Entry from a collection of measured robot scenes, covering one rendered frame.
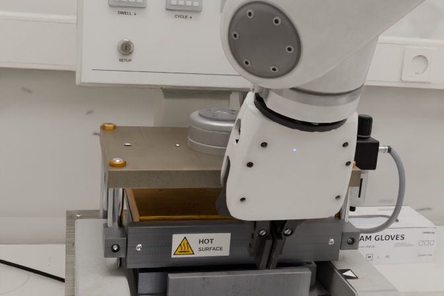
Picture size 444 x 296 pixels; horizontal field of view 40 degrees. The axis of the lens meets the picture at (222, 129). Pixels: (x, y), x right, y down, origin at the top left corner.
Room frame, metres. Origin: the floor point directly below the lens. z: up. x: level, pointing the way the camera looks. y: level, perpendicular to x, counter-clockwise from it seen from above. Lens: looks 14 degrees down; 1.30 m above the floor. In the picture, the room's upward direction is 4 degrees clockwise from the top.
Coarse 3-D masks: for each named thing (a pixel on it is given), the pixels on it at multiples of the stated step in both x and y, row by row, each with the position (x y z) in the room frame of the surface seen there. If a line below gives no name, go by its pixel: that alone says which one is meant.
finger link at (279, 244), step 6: (270, 222) 0.53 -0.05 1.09; (276, 222) 0.52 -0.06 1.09; (282, 222) 0.51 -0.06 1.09; (300, 222) 0.52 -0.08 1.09; (270, 228) 0.52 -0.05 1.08; (276, 228) 0.51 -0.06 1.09; (276, 234) 0.51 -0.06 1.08; (276, 240) 0.51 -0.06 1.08; (282, 240) 0.51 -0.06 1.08; (276, 246) 0.51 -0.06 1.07; (282, 246) 0.52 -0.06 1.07; (270, 252) 0.52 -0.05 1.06; (276, 252) 0.51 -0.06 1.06; (282, 252) 0.53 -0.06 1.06; (270, 258) 0.52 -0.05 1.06; (276, 258) 0.52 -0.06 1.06; (270, 264) 0.52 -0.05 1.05
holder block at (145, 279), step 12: (228, 264) 0.62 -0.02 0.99; (240, 264) 0.63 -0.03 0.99; (252, 264) 0.63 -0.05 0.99; (276, 264) 0.63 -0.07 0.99; (288, 264) 0.64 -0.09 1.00; (300, 264) 0.64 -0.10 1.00; (312, 264) 0.64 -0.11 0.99; (144, 276) 0.59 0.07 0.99; (156, 276) 0.59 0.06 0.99; (312, 276) 0.64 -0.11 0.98; (144, 288) 0.59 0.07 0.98; (156, 288) 0.59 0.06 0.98
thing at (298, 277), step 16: (128, 272) 0.64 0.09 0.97; (208, 272) 0.57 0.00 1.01; (224, 272) 0.57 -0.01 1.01; (240, 272) 0.58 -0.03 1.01; (256, 272) 0.58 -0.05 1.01; (272, 272) 0.58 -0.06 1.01; (288, 272) 0.59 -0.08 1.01; (304, 272) 0.59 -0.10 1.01; (176, 288) 0.56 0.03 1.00; (192, 288) 0.56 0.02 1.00; (208, 288) 0.56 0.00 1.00; (224, 288) 0.57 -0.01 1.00; (240, 288) 0.57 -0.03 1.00; (256, 288) 0.58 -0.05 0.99; (272, 288) 0.58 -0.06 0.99; (288, 288) 0.58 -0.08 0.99; (304, 288) 0.59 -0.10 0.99; (320, 288) 0.63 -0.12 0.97
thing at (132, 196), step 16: (128, 192) 0.69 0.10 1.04; (144, 192) 0.66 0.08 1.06; (160, 192) 0.66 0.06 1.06; (176, 192) 0.66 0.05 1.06; (192, 192) 0.67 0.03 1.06; (208, 192) 0.67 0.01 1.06; (128, 208) 0.69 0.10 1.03; (144, 208) 0.61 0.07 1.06; (160, 208) 0.61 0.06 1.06; (176, 208) 0.62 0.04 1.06; (192, 208) 0.62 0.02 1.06; (208, 208) 0.62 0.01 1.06
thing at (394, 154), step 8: (392, 152) 0.89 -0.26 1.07; (400, 160) 0.90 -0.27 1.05; (400, 168) 0.90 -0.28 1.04; (400, 176) 0.91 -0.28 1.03; (400, 184) 0.91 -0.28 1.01; (400, 192) 0.91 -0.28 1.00; (400, 200) 0.92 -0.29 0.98; (400, 208) 0.92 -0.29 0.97; (392, 216) 0.93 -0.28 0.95; (384, 224) 0.95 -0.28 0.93; (360, 232) 0.99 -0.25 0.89; (368, 232) 0.98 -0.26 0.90; (376, 232) 0.96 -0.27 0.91
